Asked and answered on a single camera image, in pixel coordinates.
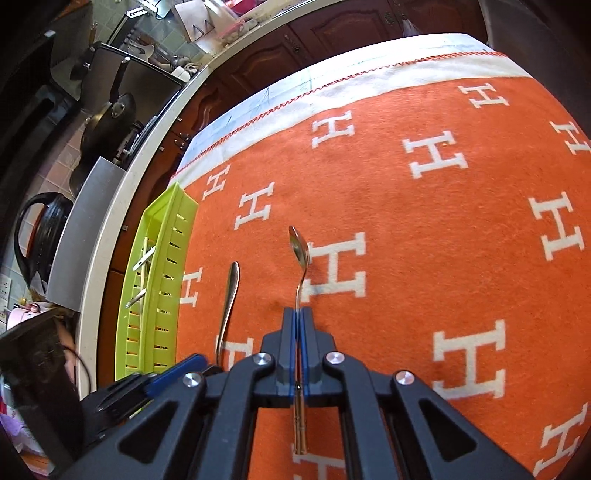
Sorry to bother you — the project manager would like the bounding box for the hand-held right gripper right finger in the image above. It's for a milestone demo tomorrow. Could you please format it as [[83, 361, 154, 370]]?
[[300, 309, 536, 480]]

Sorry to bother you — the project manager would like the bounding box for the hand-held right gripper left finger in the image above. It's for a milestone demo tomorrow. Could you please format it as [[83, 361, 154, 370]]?
[[60, 308, 297, 480]]

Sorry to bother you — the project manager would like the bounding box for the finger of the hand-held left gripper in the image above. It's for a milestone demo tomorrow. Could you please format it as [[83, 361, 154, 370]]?
[[82, 353, 222, 424]]

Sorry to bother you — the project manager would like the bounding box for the steel fork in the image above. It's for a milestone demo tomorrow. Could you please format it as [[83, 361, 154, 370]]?
[[215, 261, 242, 367]]

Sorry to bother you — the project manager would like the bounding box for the slim metal spoon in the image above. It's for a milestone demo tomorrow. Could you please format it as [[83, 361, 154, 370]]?
[[288, 225, 311, 455]]

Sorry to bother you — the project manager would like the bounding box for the plain steel chopstick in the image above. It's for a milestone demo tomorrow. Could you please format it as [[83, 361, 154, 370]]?
[[133, 247, 157, 271]]

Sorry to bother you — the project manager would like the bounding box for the green plastic utensil tray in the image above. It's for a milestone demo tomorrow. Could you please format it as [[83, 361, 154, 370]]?
[[112, 181, 200, 384]]

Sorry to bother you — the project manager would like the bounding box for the printed plastic bag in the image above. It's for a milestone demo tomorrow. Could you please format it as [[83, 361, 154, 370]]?
[[0, 406, 47, 457]]

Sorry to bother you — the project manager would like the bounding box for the white kitchen countertop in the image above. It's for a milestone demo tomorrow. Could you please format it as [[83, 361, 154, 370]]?
[[76, 0, 347, 386]]

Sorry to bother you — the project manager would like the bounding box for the black pressure cooker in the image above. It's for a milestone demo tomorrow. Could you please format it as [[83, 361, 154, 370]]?
[[13, 193, 75, 296]]

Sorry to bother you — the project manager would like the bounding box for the orange printed blanket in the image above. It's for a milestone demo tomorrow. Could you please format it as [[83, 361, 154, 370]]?
[[168, 48, 591, 480]]

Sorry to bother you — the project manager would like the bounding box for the small steel splash panel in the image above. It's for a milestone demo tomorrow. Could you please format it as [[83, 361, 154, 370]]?
[[46, 157, 127, 310]]

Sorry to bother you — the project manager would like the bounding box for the large steel stove guard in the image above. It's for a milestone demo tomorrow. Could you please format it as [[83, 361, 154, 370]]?
[[76, 41, 188, 121]]

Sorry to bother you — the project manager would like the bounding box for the pink food container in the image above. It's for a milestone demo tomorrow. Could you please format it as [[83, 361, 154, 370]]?
[[222, 16, 259, 40]]

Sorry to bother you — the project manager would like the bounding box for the hanging plastic bag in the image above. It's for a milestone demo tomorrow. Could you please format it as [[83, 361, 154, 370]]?
[[399, 14, 423, 38]]

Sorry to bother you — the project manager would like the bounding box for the white cutting board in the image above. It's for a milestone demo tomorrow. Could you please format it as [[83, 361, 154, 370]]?
[[173, 0, 241, 42]]

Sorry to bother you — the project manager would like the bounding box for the black cable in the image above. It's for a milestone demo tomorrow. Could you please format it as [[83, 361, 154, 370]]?
[[62, 344, 93, 386]]

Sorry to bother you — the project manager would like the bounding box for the white wall socket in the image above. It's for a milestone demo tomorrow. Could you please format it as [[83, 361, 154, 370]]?
[[0, 272, 12, 324]]

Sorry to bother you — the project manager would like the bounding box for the black wok with handle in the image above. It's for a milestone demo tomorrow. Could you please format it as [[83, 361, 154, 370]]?
[[78, 58, 137, 160]]

